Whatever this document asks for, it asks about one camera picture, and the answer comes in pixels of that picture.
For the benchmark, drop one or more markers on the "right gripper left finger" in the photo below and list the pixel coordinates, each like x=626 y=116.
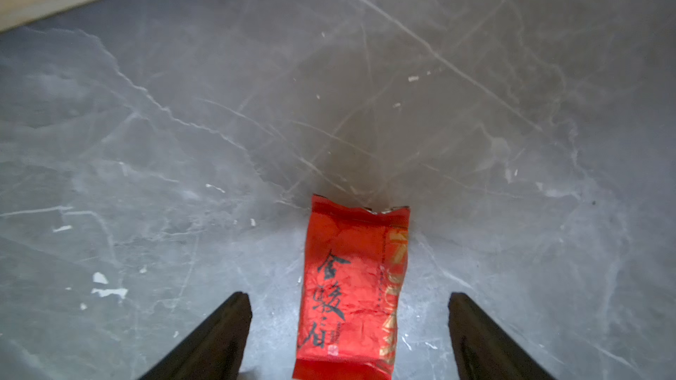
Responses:
x=215 y=349

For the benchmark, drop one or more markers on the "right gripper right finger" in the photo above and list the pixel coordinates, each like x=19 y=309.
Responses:
x=482 y=349

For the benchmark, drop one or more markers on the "red tea bag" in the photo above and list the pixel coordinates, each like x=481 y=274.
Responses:
x=355 y=266

